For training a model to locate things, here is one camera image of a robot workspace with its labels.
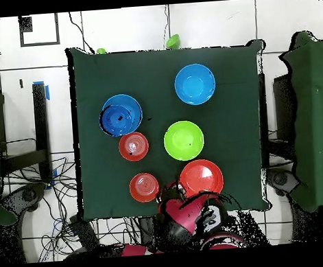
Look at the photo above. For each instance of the green bowl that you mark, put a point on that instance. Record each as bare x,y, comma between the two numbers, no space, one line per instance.
184,140
173,42

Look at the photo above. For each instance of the orange bowl with ringed bottom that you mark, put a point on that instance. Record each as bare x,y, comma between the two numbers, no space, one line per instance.
133,146

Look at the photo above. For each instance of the small dark blue bowl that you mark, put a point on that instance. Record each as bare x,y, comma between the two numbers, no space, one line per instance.
115,120

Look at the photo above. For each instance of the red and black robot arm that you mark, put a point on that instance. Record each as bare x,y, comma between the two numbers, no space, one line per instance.
183,211

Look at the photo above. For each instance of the small plain orange bowl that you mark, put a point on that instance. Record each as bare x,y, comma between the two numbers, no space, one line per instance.
144,187

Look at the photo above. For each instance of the large orange bowl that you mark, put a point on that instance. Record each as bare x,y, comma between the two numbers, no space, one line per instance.
201,177

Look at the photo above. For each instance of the large blue bowl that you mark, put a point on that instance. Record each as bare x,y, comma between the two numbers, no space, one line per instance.
135,107
195,84

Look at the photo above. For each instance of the black power strip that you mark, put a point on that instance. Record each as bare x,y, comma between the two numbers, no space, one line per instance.
84,232

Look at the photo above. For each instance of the grey chair base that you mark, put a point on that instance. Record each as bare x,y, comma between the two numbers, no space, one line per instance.
280,180

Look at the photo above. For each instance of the green bowl on floor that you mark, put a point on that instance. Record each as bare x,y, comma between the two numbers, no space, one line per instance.
173,42

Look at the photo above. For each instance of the black metal stand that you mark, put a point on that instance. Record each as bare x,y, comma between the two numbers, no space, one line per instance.
41,120

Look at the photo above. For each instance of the black chair base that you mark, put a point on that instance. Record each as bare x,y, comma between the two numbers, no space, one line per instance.
25,196

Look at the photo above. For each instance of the small green floor object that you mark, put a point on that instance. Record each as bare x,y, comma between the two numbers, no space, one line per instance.
101,50

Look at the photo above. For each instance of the blue tape strip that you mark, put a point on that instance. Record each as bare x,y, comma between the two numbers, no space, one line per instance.
47,92

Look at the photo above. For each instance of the dark square floor frame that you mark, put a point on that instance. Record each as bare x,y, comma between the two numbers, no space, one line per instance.
57,30

